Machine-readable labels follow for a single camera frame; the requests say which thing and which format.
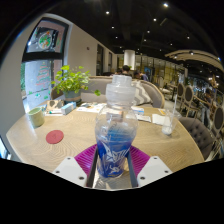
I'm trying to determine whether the clear bottle with blue label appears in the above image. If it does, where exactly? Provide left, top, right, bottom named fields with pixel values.
left=94, top=74, right=139, bottom=179

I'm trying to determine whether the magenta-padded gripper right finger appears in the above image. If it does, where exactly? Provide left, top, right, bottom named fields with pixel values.
left=127, top=145, right=174, bottom=189

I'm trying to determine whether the white and blue flat packet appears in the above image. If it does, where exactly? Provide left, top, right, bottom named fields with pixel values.
left=131, top=105, right=145, bottom=116

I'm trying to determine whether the printed white paper leaflet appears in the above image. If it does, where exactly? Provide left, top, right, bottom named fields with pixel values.
left=76, top=102, right=108, bottom=114

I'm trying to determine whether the curved grey upholstered sofa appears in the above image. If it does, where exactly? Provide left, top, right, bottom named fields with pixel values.
left=49, top=75, right=166, bottom=109

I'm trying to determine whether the clear plastic cup with straw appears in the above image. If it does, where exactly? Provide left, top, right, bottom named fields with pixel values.
left=161, top=94, right=183, bottom=136

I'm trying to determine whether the flat round red coaster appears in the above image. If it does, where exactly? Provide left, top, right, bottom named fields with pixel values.
left=45, top=129, right=65, bottom=145

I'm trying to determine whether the group of round-backed dining chairs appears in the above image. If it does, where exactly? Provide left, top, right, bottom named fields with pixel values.
left=166, top=81, right=224, bottom=148

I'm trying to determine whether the window with festive decals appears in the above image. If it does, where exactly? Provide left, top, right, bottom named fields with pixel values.
left=21, top=17, right=69, bottom=111

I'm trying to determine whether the green potted plant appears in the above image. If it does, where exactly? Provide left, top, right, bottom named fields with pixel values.
left=50, top=64, right=102, bottom=104

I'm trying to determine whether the bright glass window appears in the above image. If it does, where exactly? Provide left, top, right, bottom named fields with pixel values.
left=0, top=136, right=11, bottom=160

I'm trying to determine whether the white paper napkin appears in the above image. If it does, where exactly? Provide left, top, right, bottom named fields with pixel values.
left=151, top=113, right=166, bottom=126

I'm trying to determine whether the pale green ceramic mug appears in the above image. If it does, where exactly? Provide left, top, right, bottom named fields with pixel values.
left=26, top=106, right=46, bottom=129

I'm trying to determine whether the group of ceiling spotlights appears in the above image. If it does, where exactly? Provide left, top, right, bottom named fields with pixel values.
left=104, top=2, right=201, bottom=41

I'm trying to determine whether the white round pillar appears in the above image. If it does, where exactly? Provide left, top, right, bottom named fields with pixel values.
left=123, top=49, right=136, bottom=70

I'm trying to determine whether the grey tufted chair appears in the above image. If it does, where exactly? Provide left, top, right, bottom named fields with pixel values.
left=178, top=116, right=214, bottom=161

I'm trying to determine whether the light blue small carton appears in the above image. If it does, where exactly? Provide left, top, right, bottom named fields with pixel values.
left=60, top=101, right=77, bottom=116

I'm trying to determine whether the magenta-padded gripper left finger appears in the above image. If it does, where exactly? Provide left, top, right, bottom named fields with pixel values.
left=52, top=143, right=99, bottom=189

